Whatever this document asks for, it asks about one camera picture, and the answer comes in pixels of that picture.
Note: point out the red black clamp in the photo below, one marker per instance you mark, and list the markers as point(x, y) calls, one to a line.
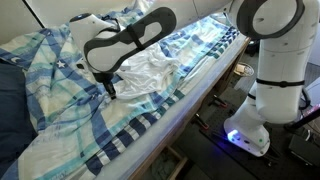
point(201, 122)
point(218, 102)

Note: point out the black bag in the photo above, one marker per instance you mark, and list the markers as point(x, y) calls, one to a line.
point(254, 46)

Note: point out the wooden bed frame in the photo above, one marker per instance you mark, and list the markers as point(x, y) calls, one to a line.
point(185, 117)

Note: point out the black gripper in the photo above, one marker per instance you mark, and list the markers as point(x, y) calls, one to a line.
point(102, 78)

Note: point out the round floor bowl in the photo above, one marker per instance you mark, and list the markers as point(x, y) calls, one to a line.
point(244, 69)

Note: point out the black tripod leg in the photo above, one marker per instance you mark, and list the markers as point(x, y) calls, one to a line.
point(301, 121)

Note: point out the blue white plaid duvet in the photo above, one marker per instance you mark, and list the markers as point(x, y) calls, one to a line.
point(60, 110)

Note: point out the dark blue pillow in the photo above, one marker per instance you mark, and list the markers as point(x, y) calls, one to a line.
point(13, 116)

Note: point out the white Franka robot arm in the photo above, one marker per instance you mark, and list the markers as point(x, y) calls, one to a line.
point(283, 60)

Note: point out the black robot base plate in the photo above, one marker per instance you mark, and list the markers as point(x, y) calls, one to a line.
point(216, 151)

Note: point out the white t-shirt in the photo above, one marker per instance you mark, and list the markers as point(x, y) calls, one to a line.
point(150, 71)

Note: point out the black box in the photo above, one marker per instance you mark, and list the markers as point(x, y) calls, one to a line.
point(305, 150)

